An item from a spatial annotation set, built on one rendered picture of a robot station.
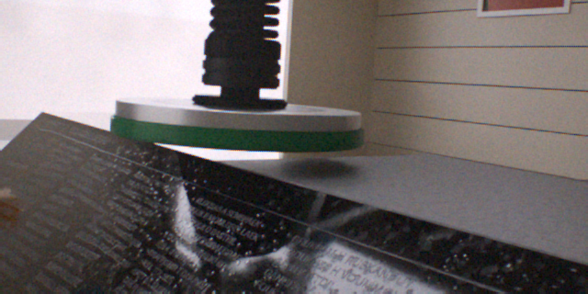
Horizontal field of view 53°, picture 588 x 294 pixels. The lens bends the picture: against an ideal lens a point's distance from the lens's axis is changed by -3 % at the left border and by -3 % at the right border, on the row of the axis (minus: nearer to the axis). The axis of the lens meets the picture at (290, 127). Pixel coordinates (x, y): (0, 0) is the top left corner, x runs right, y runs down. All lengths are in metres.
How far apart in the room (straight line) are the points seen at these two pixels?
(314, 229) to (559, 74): 7.22
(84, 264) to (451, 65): 8.16
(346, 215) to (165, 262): 0.15
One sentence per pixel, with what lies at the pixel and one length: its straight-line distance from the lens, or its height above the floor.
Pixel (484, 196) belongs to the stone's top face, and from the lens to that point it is 0.44.
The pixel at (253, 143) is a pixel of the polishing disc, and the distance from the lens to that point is 0.43.
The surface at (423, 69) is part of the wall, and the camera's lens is 8.94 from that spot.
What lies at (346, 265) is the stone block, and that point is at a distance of 0.35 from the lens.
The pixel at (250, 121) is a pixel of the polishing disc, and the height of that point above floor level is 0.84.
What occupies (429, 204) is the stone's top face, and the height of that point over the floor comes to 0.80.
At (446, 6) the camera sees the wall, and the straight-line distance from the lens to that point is 8.76.
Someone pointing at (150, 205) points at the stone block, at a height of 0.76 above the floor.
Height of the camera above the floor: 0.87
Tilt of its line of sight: 4 degrees down
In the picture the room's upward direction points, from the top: 4 degrees clockwise
